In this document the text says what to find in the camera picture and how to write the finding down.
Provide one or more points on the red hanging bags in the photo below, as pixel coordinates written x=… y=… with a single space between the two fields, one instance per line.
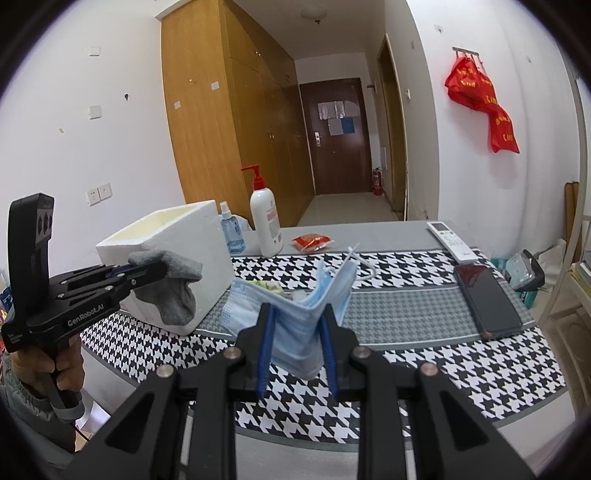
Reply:
x=468 y=85

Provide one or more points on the green tissue packet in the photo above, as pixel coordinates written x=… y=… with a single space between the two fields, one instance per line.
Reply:
x=274 y=288

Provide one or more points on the white remote control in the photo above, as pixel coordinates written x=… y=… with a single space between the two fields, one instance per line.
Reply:
x=457 y=247

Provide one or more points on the blue face masks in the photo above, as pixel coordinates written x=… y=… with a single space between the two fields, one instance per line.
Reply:
x=297 y=344

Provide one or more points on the red snack packet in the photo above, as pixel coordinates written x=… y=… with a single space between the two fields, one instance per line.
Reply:
x=311 y=242

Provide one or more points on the dark brown entrance door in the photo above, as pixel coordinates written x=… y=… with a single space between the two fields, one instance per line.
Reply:
x=338 y=134

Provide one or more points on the ceiling lamp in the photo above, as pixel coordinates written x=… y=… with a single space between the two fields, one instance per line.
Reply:
x=313 y=12

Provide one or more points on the black smartphone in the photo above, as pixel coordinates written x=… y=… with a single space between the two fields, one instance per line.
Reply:
x=496 y=310

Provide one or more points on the wall coat hook rail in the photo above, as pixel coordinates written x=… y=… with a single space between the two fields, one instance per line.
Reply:
x=465 y=51

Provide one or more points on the white foam box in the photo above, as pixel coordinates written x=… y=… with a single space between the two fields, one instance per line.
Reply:
x=188 y=239

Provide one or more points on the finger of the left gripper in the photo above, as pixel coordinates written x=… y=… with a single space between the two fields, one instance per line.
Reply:
x=126 y=270
x=155 y=271

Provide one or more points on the blue spray bottle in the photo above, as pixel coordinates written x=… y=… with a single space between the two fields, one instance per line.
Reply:
x=231 y=230

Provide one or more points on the white bunk bed frame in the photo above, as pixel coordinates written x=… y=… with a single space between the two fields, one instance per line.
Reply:
x=547 y=313

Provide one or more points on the person left hand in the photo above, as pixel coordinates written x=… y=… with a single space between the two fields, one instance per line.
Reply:
x=26 y=367

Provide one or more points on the grey sock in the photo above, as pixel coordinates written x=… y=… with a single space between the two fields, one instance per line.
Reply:
x=171 y=295

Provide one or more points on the red fire extinguisher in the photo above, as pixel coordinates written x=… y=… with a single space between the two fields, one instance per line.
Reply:
x=377 y=182

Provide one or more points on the houndstooth table mat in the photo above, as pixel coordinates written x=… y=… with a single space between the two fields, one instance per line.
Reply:
x=407 y=305

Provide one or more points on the double wall socket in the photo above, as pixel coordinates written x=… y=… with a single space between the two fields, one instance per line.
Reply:
x=98 y=194

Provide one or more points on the wooden side door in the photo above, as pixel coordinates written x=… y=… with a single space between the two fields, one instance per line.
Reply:
x=393 y=102

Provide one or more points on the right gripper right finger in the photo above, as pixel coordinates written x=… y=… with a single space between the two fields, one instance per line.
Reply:
x=412 y=416

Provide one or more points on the white red pump bottle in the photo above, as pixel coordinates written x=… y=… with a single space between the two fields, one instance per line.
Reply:
x=265 y=215

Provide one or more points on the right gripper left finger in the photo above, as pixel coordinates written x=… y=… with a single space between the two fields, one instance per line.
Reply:
x=180 y=423

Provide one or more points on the wooden wardrobe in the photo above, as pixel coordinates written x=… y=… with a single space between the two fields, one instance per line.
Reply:
x=232 y=101

